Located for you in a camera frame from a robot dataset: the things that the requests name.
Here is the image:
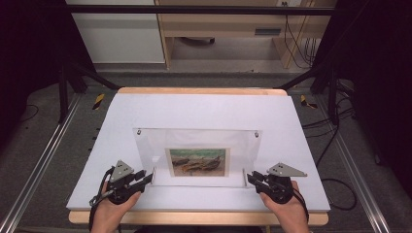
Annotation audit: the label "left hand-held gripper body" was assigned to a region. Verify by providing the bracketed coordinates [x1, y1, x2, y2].
[88, 159, 146, 208]

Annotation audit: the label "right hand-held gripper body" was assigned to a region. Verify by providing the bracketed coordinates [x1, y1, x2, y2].
[262, 162, 308, 205]

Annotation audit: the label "painted boats picture card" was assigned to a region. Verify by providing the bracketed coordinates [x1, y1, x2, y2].
[164, 148, 231, 179]

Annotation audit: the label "clear acrylic photo frame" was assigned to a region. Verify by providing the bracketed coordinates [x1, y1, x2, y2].
[132, 127, 262, 189]

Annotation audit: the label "person's right hand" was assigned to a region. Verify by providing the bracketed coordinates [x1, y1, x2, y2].
[258, 180, 311, 233]

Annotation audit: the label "person's left hand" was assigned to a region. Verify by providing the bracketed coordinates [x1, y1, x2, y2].
[90, 182, 143, 233]

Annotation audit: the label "light grey table mat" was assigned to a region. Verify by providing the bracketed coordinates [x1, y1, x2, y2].
[66, 92, 331, 213]

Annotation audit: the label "yellow clamp right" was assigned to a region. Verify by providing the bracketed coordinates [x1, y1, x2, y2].
[299, 94, 319, 110]

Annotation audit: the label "black metal stand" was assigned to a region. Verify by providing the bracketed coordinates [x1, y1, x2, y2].
[57, 60, 121, 124]
[277, 60, 342, 126]

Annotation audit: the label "wooden table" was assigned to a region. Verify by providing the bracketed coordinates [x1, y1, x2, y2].
[68, 86, 329, 227]

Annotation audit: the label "white cabinet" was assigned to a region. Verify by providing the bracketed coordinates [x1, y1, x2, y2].
[65, 0, 166, 64]

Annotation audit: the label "dark curtain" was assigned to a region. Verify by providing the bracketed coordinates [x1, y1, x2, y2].
[0, 0, 95, 150]
[311, 0, 412, 190]

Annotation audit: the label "black curved object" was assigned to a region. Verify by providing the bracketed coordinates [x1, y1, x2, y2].
[179, 36, 216, 46]

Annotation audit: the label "wooden desk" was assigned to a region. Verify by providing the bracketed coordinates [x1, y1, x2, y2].
[154, 0, 338, 70]

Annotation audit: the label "black horizontal bar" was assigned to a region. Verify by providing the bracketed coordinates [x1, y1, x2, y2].
[63, 4, 336, 17]

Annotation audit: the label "white power strip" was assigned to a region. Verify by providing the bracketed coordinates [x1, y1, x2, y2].
[276, 0, 303, 8]

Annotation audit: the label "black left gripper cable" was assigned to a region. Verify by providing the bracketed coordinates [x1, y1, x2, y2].
[87, 166, 117, 233]

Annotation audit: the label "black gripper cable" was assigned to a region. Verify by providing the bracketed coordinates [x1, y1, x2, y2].
[87, 166, 117, 233]
[292, 188, 311, 225]

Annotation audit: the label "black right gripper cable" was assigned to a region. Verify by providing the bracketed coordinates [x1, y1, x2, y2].
[292, 188, 311, 225]

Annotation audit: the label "black floor cable bundle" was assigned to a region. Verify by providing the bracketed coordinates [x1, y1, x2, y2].
[301, 80, 358, 169]

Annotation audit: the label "looped black floor cable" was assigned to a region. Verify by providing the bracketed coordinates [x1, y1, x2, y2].
[320, 178, 358, 212]

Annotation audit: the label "aluminium floor rail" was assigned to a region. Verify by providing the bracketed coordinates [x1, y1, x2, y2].
[314, 95, 393, 233]
[0, 92, 83, 233]

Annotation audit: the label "thin black floor cable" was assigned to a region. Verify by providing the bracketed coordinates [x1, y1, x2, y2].
[18, 103, 40, 123]

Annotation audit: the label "hanging black cables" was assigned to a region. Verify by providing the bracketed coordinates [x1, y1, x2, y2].
[282, 1, 318, 70]

